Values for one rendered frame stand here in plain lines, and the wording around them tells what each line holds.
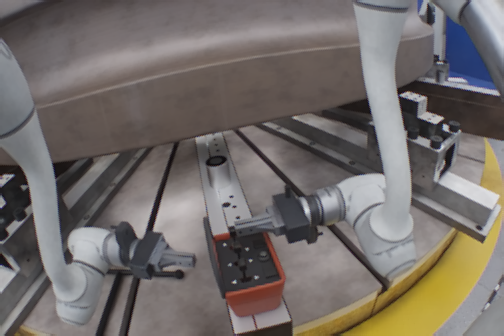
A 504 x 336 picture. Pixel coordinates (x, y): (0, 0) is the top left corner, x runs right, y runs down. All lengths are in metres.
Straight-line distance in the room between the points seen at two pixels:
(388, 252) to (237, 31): 0.95
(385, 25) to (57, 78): 1.25
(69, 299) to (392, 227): 0.74
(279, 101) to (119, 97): 0.59
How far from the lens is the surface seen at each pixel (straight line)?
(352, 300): 1.24
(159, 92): 1.12
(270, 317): 0.75
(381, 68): 0.57
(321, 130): 2.08
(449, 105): 2.67
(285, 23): 1.31
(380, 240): 0.65
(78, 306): 0.81
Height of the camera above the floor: 1.32
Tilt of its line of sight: 31 degrees down
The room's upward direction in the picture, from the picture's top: 7 degrees counter-clockwise
